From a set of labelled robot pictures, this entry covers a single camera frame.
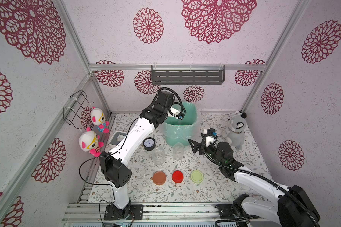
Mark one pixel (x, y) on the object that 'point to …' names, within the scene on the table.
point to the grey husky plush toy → (234, 134)
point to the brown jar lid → (159, 177)
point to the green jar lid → (196, 176)
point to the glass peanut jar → (159, 156)
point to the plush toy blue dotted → (97, 117)
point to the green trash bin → (181, 131)
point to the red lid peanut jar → (178, 151)
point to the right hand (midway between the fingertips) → (195, 136)
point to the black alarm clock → (149, 144)
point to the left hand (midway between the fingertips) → (161, 99)
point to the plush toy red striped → (88, 142)
